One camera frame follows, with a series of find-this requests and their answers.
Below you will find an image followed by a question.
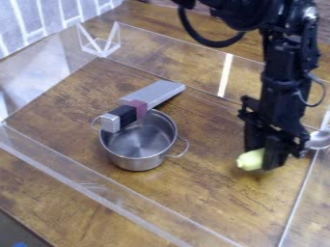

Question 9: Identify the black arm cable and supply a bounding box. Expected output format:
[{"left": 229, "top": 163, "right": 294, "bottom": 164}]
[{"left": 177, "top": 6, "right": 250, "bottom": 49}]

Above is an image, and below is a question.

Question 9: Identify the silver metal pot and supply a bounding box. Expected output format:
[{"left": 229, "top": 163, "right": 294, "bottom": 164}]
[{"left": 98, "top": 109, "right": 190, "bottom": 172}]

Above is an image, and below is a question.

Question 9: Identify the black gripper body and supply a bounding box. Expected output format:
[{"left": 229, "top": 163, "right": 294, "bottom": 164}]
[{"left": 238, "top": 88, "right": 310, "bottom": 158}]

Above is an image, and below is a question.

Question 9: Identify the clear acrylic enclosure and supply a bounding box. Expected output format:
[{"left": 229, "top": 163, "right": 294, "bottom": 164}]
[{"left": 0, "top": 17, "right": 330, "bottom": 247}]

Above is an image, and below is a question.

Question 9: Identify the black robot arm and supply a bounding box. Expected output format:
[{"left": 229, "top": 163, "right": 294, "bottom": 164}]
[{"left": 171, "top": 0, "right": 320, "bottom": 171}]

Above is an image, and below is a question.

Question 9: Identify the silver block with dark bands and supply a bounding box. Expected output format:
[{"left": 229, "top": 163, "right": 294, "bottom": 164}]
[{"left": 100, "top": 80, "right": 186, "bottom": 133}]

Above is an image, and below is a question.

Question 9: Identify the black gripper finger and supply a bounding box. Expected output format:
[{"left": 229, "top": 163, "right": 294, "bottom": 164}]
[
  {"left": 243, "top": 123, "right": 266, "bottom": 151},
  {"left": 262, "top": 135, "right": 290, "bottom": 171}
]

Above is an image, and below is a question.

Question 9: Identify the clear acrylic corner bracket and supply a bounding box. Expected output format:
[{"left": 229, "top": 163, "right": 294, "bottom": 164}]
[{"left": 76, "top": 22, "right": 122, "bottom": 58}]

